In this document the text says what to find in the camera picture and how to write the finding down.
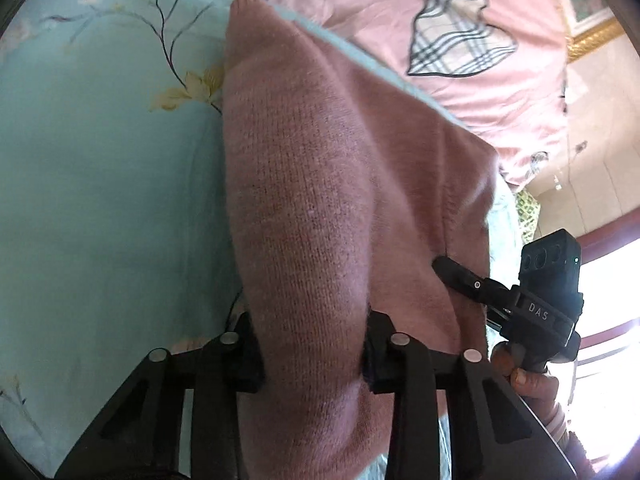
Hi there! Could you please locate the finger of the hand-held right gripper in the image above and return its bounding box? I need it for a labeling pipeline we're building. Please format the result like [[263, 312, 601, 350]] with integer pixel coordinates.
[[431, 255, 490, 307]]

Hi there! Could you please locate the pink knitted sweater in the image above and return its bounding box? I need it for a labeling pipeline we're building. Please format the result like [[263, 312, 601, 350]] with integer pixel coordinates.
[[220, 0, 497, 480]]

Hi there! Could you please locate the person's right hand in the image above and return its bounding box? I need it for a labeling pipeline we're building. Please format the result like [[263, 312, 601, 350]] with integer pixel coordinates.
[[490, 339, 561, 402]]

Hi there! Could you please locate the teal floral bed sheet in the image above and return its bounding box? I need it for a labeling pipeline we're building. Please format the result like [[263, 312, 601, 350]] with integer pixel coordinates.
[[0, 0, 532, 480]]

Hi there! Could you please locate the red window frame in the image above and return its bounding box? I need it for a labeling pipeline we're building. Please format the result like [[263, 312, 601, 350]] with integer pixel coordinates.
[[574, 220, 640, 361]]

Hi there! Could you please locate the person's right forearm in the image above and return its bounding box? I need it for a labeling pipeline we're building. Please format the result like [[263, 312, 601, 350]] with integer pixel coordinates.
[[542, 375, 576, 461]]

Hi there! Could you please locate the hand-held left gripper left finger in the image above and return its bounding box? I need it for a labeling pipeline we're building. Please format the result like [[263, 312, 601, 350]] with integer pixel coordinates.
[[55, 312, 266, 480]]

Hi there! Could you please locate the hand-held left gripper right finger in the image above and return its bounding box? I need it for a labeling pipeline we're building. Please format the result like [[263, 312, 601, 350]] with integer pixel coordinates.
[[362, 310, 576, 480]]

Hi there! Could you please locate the green checkered pillow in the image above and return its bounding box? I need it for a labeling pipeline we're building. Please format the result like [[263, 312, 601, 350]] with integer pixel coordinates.
[[516, 187, 544, 242]]

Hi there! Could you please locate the pink quilt with plaid hearts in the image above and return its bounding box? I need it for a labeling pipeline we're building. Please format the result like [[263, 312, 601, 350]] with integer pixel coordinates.
[[120, 0, 572, 192]]

